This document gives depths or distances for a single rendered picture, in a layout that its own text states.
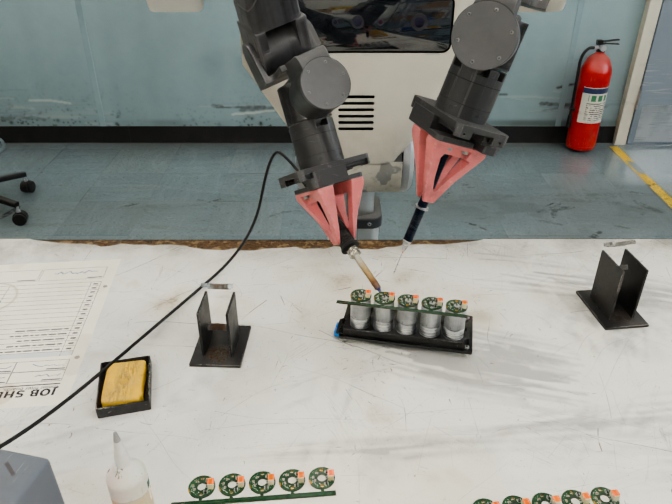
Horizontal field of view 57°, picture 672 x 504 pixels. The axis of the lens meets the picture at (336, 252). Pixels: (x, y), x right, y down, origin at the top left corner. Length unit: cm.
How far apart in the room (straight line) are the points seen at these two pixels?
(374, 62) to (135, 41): 247
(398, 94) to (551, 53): 243
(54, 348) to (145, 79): 271
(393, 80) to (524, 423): 59
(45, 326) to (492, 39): 63
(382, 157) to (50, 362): 62
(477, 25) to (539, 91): 292
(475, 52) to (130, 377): 49
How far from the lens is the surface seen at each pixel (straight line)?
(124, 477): 58
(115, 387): 72
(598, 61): 336
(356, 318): 74
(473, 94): 65
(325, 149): 75
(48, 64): 360
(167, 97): 345
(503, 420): 69
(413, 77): 105
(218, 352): 75
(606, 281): 86
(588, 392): 75
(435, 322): 73
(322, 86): 69
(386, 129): 107
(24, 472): 56
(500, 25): 57
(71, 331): 85
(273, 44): 76
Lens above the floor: 124
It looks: 31 degrees down
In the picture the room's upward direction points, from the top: straight up
